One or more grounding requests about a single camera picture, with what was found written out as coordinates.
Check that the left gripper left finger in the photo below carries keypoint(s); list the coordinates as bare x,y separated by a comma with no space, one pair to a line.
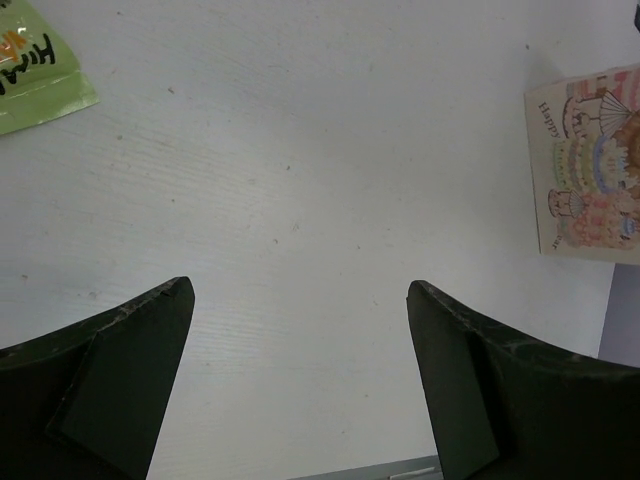
88,401

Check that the green triangular snack packet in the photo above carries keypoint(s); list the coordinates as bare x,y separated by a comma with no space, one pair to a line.
41,77

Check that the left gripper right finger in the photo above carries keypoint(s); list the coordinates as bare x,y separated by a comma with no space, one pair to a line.
505,405

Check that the aluminium table frame rail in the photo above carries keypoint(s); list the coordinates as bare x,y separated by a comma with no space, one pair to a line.
411,469

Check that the beige paper bag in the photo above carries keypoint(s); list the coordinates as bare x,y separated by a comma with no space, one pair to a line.
583,138

